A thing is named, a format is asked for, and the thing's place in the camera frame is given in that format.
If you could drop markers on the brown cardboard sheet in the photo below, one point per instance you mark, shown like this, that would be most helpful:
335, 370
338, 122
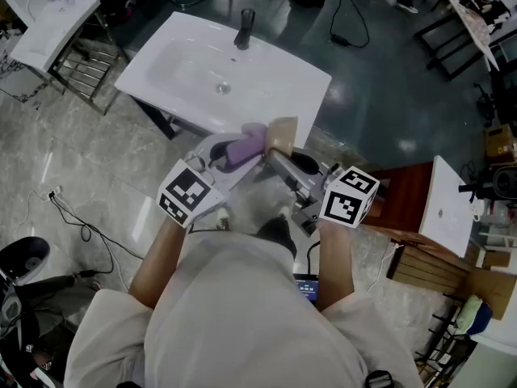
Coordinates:
490, 289

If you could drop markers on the black table frame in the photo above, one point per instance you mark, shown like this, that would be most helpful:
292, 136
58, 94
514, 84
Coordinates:
440, 65

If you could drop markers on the person's white garment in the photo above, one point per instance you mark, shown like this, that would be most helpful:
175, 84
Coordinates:
234, 317

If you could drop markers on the patterned table top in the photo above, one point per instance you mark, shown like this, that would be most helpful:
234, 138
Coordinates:
474, 30

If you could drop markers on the person's left forearm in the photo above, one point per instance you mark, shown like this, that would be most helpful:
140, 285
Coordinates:
157, 265

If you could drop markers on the metal rack stand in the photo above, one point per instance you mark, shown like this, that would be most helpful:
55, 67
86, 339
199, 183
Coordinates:
89, 71

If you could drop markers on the person's right forearm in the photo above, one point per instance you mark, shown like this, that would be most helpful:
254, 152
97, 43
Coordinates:
335, 269

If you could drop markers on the blue cloth bundle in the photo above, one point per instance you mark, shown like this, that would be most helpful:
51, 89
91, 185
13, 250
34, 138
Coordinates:
484, 321

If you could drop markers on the reddish wooden cabinet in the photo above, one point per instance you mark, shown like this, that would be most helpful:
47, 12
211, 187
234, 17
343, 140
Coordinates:
400, 200

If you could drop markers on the purple cloth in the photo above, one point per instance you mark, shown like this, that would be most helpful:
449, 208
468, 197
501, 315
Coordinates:
246, 148

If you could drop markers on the white cup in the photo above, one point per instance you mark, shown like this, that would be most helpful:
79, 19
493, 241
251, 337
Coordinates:
477, 212

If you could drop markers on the narrow white sink basin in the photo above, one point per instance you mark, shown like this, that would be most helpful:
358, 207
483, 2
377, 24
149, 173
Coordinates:
52, 35

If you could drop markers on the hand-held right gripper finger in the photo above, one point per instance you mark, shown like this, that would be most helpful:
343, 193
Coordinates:
292, 172
305, 162

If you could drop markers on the white power strip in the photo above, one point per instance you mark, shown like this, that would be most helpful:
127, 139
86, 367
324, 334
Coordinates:
55, 192

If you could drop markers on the small square white sink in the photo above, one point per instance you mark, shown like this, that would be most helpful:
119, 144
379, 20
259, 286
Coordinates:
444, 208

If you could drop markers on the marble pattern counter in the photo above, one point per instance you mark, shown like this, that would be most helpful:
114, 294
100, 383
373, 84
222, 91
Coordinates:
16, 79

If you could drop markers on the black sink stand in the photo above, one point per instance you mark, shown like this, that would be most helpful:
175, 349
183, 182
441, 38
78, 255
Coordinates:
159, 117

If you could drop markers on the large white sink basin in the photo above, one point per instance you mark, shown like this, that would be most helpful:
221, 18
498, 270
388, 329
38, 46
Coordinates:
186, 63

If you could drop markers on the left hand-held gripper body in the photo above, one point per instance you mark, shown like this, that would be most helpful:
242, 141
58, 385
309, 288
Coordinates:
186, 194

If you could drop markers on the black timer screen device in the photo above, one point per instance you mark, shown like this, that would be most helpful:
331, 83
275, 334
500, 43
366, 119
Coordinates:
307, 290

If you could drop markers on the tall black faucet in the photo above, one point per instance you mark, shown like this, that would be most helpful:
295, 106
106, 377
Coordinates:
245, 30

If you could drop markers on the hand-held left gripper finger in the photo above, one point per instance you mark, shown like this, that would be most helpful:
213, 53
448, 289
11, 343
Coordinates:
218, 154
242, 172

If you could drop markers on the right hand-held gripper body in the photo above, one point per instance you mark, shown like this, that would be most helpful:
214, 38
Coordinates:
343, 204

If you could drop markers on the short black faucet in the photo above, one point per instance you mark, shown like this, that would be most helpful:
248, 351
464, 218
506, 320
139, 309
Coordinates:
470, 188

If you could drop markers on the light green towel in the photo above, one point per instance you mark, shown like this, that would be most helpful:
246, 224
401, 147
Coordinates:
469, 313

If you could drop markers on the cardboard box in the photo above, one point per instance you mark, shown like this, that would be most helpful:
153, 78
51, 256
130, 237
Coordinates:
501, 146

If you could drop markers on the person's shoe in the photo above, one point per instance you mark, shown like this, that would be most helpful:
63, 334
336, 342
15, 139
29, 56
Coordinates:
284, 213
223, 218

